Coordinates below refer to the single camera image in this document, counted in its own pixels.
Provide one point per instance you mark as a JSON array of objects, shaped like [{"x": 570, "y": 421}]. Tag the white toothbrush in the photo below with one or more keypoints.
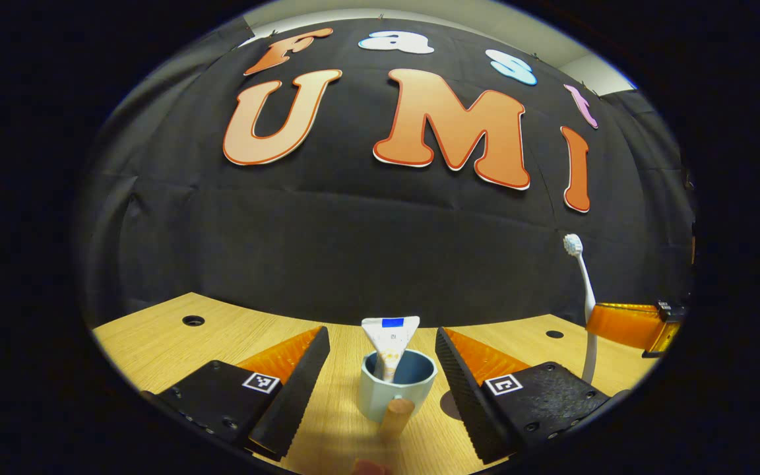
[{"x": 584, "y": 277}]

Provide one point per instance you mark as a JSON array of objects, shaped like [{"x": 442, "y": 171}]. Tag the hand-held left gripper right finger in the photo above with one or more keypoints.
[{"x": 466, "y": 396}]

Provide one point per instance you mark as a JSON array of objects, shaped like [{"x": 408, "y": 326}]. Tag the dark brown round coaster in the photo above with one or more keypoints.
[{"x": 449, "y": 404}]

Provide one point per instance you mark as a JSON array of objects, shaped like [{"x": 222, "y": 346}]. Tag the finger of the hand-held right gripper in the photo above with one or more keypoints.
[{"x": 624, "y": 326}]

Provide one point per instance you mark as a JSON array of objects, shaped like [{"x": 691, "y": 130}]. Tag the black backdrop cloth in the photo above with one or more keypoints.
[{"x": 353, "y": 251}]

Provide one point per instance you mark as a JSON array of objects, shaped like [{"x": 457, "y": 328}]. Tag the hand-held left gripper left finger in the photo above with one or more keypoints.
[{"x": 297, "y": 389}]

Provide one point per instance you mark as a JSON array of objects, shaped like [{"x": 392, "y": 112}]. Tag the wooden desktop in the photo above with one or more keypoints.
[{"x": 169, "y": 343}]

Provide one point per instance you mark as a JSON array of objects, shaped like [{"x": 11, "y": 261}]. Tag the white toothpaste tube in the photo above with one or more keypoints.
[{"x": 390, "y": 336}]

